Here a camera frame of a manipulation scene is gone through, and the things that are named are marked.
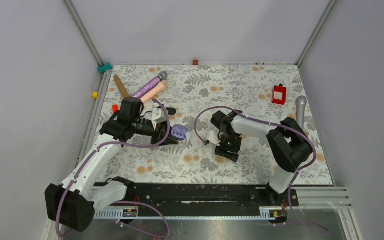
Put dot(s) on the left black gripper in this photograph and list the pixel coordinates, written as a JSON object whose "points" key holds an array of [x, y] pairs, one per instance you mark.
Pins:
{"points": [[159, 132]]}

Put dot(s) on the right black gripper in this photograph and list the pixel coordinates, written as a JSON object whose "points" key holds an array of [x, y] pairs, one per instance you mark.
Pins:
{"points": [[222, 151]]}

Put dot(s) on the purple earbud case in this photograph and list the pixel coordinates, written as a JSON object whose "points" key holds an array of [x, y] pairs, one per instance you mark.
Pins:
{"points": [[179, 132]]}

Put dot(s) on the black earbud charging case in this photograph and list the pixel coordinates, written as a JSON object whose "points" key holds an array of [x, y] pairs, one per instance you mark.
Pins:
{"points": [[171, 110]]}

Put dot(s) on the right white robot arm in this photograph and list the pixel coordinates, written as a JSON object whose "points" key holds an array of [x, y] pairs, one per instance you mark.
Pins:
{"points": [[286, 140]]}

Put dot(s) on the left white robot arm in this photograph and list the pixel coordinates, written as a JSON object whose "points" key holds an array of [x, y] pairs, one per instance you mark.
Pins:
{"points": [[73, 203]]}

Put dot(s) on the pink toy microphone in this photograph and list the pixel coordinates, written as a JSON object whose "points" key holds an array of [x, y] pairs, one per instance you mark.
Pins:
{"points": [[161, 86]]}

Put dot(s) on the red small block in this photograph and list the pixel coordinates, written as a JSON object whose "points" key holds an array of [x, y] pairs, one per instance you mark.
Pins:
{"points": [[115, 108]]}

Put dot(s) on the brown toy microphone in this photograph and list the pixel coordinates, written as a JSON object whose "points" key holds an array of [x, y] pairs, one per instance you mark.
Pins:
{"points": [[122, 89]]}

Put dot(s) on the purple glitter toy microphone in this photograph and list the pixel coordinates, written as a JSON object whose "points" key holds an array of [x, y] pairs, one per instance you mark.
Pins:
{"points": [[162, 76]]}

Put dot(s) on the yellow small block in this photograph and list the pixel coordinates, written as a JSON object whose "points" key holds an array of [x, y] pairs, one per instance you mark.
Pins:
{"points": [[95, 95]]}

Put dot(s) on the red square box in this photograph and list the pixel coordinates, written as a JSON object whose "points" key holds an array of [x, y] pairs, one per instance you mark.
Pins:
{"points": [[279, 94]]}

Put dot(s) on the silver toy microphone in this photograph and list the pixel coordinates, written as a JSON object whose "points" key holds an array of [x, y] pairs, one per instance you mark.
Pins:
{"points": [[301, 103]]}

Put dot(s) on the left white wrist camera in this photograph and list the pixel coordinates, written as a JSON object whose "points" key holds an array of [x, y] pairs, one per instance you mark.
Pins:
{"points": [[158, 116]]}

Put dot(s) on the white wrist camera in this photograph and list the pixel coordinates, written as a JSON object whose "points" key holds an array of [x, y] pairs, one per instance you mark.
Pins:
{"points": [[158, 116], [212, 137]]}

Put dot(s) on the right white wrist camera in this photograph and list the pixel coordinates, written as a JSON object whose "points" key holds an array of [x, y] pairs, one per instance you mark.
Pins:
{"points": [[212, 137]]}

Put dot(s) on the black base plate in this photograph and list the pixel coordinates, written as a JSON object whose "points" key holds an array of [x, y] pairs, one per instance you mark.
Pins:
{"points": [[206, 200]]}

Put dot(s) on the teal corner bracket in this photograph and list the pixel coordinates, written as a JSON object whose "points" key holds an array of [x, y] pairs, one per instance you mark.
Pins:
{"points": [[104, 68]]}

